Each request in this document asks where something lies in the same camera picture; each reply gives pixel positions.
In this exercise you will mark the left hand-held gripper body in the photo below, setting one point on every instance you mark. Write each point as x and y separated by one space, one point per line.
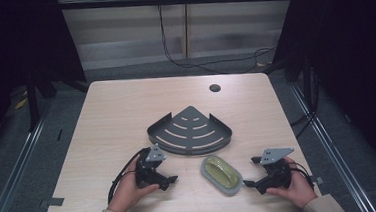
149 175

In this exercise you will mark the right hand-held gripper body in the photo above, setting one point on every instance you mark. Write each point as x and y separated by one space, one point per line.
277 175

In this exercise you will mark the green soap bar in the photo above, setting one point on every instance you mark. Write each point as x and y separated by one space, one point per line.
221 172

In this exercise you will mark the person's right hand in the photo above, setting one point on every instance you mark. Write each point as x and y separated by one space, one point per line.
298 188

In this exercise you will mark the person's left hand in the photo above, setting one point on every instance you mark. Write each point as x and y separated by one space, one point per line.
127 192

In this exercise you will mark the grey tape piece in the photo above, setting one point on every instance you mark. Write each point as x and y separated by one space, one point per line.
317 180
54 202

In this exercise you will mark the dark grey corner shelf rack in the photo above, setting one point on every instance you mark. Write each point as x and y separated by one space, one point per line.
191 132

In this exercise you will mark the black metal stand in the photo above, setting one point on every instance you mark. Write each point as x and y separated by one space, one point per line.
32 103

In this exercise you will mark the yellow tape piece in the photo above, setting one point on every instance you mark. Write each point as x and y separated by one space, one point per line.
20 103

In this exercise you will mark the black curtain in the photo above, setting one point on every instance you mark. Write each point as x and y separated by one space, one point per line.
14 41
352 41

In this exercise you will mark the black horizontal bar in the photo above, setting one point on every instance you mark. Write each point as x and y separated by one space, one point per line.
175 0

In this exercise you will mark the aluminium floor rail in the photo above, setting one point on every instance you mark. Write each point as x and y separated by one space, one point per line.
336 155
16 164

